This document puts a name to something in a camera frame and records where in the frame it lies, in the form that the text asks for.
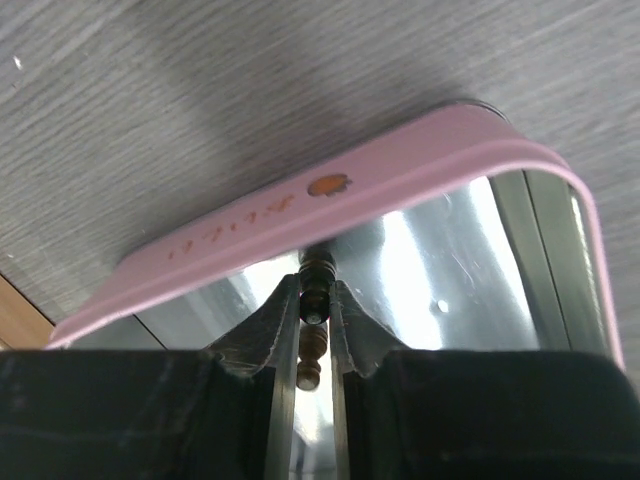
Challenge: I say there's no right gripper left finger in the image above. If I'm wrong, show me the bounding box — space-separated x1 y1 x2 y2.
199 274 300 479

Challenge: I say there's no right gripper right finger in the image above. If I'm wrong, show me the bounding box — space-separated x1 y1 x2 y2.
329 280 400 479

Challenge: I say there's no dark pawn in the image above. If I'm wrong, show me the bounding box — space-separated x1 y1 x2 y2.
299 248 336 325
296 325 328 392

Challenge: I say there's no wooden chess board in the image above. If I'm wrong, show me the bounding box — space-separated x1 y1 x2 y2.
0 276 54 350

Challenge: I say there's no dark pawn lying in tray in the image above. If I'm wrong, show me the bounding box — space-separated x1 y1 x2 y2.
296 325 328 392

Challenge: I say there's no silver metal tray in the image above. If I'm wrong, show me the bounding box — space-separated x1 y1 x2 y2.
45 99 625 480

